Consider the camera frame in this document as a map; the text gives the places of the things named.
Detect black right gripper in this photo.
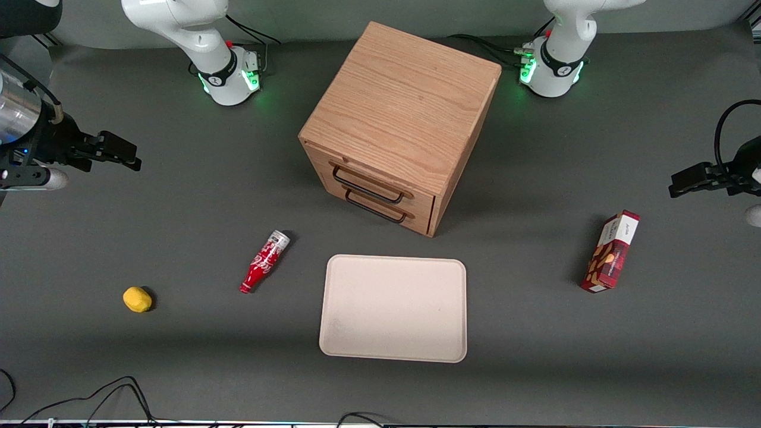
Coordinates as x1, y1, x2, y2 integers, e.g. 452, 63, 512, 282
33, 110, 142, 173

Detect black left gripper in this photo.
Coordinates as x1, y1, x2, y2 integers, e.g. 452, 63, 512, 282
668, 136, 761, 199

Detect red coke bottle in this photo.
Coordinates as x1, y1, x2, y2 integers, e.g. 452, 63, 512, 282
239, 230, 291, 294

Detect beige plastic tray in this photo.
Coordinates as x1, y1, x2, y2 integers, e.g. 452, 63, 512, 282
319, 254, 468, 363

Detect red cookie box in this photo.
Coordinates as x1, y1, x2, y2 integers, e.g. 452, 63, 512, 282
580, 210, 641, 294

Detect yellow lemon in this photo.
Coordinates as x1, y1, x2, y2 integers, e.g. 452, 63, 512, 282
122, 287, 153, 313

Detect wooden drawer front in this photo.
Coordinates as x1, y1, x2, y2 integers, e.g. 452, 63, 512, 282
306, 144, 439, 216

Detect wooden drawer cabinet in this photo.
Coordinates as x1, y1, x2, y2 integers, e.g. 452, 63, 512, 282
298, 21, 502, 238

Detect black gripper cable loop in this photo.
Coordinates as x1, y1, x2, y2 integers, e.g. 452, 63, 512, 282
713, 99, 761, 179

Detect black arm-mounted cable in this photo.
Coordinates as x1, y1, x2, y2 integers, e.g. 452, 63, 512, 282
0, 53, 64, 124

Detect black arm base cable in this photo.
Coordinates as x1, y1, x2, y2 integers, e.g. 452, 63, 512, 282
448, 17, 556, 69
225, 15, 281, 77

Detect long black floor cable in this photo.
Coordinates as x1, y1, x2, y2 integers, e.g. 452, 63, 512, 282
21, 375, 159, 426

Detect black wire drawer handle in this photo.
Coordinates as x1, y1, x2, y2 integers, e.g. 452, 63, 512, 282
332, 165, 407, 204
345, 189, 409, 224

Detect short black floor cable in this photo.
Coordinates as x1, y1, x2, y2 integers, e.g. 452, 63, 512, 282
0, 369, 16, 414
335, 411, 388, 428

